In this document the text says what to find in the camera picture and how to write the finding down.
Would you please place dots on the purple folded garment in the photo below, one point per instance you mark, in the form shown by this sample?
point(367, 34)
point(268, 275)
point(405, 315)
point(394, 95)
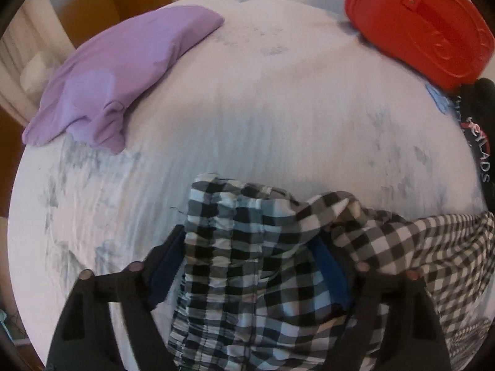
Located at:
point(112, 73)

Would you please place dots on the red plastic case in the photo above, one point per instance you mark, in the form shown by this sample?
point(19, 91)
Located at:
point(421, 19)

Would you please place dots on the black white checkered garment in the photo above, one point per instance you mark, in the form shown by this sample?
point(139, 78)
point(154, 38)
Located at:
point(263, 278)

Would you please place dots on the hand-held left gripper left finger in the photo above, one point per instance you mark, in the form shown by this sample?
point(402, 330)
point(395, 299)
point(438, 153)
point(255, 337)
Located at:
point(164, 266)

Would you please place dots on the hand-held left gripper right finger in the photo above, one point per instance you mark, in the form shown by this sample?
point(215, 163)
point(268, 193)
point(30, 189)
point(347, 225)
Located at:
point(328, 266)

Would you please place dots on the white patterned bed sheet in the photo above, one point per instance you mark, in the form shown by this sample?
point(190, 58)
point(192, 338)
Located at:
point(270, 123)

